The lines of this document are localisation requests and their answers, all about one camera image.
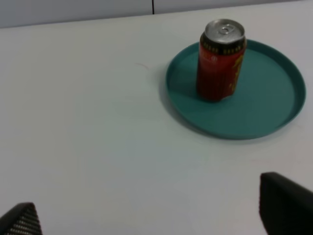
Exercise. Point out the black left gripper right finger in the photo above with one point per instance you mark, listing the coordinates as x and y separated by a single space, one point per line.
285 207

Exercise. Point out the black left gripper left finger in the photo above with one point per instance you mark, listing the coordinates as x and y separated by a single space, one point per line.
22 219

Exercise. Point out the red soda can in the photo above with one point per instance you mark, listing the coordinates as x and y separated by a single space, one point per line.
221 51

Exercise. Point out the teal round plate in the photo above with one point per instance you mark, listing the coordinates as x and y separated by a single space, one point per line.
270 93

